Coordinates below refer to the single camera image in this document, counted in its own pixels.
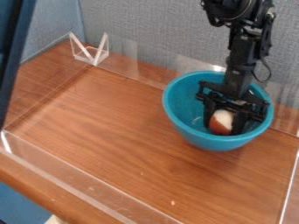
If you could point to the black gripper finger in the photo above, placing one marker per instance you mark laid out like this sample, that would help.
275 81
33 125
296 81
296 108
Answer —
209 107
239 122

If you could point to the brown and white toy mushroom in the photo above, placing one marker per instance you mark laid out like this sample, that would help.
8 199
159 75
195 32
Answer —
220 122

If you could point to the clear acrylic front barrier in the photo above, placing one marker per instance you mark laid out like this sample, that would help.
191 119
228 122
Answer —
73 194

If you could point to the clear acrylic corner bracket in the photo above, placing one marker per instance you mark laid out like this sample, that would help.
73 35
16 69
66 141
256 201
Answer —
89 54

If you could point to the clear acrylic barrier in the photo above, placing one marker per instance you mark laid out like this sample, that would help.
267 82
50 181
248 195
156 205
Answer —
73 194
155 66

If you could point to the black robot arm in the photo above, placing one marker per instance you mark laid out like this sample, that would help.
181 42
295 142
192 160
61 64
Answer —
249 19

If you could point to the clear acrylic back barrier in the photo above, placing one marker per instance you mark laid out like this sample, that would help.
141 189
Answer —
155 66

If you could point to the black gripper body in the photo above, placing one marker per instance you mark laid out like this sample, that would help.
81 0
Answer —
231 93

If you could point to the blue plastic bowl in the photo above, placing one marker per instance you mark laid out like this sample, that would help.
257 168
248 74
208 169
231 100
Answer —
184 112

